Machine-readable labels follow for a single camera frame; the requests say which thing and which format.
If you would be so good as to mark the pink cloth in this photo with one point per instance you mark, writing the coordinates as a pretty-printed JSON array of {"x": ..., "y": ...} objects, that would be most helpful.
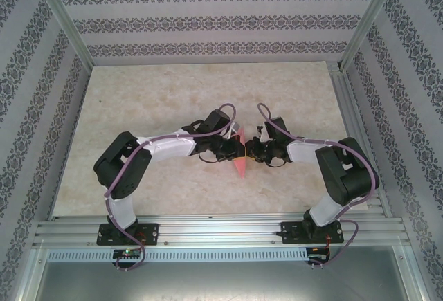
[{"x": 241, "y": 167}]

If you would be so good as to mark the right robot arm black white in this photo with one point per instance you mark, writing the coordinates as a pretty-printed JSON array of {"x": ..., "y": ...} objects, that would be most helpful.
[{"x": 353, "y": 183}]

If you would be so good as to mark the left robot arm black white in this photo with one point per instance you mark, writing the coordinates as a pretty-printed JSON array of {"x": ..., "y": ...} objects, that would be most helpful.
[{"x": 128, "y": 183}]

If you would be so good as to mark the small circuit board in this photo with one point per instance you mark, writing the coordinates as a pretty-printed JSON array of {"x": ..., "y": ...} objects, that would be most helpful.
[
  {"x": 316, "y": 253},
  {"x": 128, "y": 253}
]

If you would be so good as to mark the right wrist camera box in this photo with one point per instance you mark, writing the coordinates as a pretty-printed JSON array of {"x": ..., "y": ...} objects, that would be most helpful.
[{"x": 264, "y": 134}]

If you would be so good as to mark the wide aluminium mounting rail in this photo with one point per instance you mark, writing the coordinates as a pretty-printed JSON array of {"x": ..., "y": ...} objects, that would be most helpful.
[{"x": 218, "y": 230}]

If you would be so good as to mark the aluminium extrusion rail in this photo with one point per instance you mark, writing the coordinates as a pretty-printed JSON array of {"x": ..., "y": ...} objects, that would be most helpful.
[{"x": 360, "y": 124}]

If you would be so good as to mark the small aluminium corner bracket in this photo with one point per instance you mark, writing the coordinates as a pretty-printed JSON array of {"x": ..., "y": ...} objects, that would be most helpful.
[{"x": 335, "y": 67}]

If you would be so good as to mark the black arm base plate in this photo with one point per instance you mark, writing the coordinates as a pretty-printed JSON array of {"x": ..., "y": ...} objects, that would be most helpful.
[
  {"x": 289, "y": 233},
  {"x": 150, "y": 233}
]

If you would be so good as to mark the aluminium frame post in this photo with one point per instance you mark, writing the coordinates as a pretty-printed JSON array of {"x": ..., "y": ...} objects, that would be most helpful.
[
  {"x": 65, "y": 20},
  {"x": 367, "y": 20}
]

